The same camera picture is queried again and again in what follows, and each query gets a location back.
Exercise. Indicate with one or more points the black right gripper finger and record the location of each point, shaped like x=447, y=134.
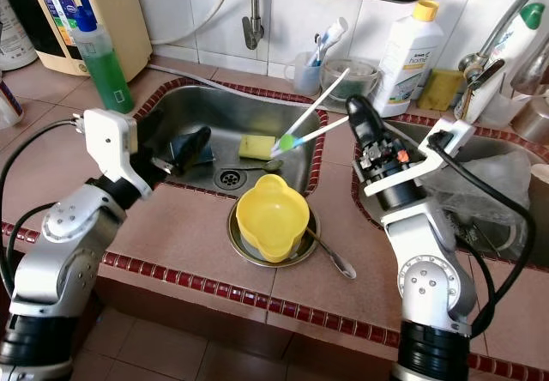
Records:
x=357, y=117
x=377, y=128

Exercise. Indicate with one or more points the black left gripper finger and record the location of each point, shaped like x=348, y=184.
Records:
x=202, y=148
x=163, y=125

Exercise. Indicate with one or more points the teal bunny cup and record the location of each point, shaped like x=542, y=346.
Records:
x=182, y=148

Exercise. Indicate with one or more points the white training chopsticks green hinge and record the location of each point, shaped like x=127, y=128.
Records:
x=286, y=144

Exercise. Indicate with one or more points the stainless steel plate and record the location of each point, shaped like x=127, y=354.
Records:
x=233, y=231

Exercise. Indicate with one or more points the yellow plastic bowl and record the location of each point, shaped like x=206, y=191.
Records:
x=270, y=218

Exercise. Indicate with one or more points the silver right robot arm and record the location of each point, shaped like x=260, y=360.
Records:
x=429, y=269

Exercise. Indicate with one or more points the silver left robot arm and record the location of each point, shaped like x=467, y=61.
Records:
x=69, y=252

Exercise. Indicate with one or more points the chrome kitchen tap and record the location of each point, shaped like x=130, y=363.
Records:
x=533, y=72

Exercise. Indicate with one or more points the clear plastic bowl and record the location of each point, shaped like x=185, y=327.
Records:
x=347, y=85

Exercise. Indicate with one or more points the yellow dish sponge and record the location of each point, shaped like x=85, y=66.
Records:
x=256, y=147

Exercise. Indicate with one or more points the green dish soap bottle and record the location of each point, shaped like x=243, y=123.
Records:
x=110, y=81

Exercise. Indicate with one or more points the clear plastic toothbrush cup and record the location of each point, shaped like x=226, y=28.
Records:
x=300, y=76

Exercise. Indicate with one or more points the steel spoon in sink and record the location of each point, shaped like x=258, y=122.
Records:
x=273, y=166

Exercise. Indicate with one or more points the mustard yellow sponge block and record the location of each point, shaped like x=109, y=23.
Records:
x=442, y=89

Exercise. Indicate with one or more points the blue toothbrush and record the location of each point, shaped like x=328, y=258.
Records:
x=319, y=48

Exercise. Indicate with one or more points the white detergent bottle yellow cap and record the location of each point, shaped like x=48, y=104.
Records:
x=407, y=55

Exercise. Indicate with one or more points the white toothpaste tube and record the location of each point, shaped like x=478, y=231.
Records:
x=336, y=33

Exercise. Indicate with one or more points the beige water filter machine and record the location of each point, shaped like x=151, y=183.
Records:
x=129, y=29

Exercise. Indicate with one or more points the steel fork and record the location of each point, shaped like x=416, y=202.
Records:
x=334, y=259

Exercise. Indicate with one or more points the chrome faucet brass lever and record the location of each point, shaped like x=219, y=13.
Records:
x=476, y=62

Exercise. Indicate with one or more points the white printed mug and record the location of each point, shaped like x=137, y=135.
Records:
x=9, y=106

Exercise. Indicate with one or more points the steel cup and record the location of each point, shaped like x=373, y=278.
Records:
x=532, y=119

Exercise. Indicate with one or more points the white jug green cap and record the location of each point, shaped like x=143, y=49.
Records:
x=17, y=38

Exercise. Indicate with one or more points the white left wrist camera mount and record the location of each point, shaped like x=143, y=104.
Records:
x=116, y=141

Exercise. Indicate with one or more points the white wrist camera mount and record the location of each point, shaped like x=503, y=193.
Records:
x=116, y=141
x=450, y=136

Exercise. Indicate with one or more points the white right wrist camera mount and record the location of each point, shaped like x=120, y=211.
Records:
x=450, y=136

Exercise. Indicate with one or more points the chrome wall tap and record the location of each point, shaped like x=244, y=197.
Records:
x=254, y=21

